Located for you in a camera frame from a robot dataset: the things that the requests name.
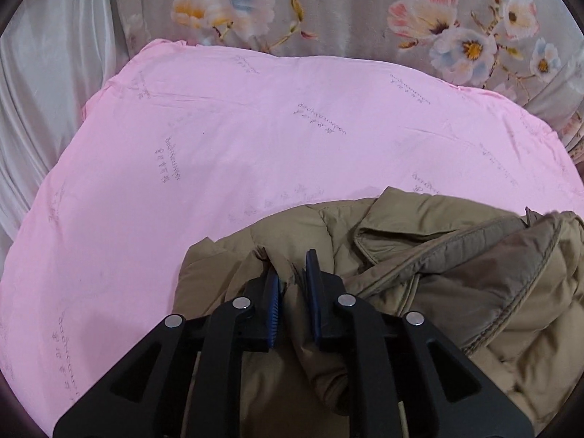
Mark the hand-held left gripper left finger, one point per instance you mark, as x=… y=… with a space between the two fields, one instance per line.
x=273 y=303

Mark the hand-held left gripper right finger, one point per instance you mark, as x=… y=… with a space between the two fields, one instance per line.
x=312 y=301

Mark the olive quilted jacket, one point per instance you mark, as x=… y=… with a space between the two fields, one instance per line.
x=433 y=264

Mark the pink printed bed sheet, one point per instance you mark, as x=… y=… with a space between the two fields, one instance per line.
x=205 y=155

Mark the grey floral blanket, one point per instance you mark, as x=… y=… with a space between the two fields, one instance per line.
x=356 y=13

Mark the white satin curtain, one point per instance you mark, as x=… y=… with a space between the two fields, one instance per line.
x=50 y=86

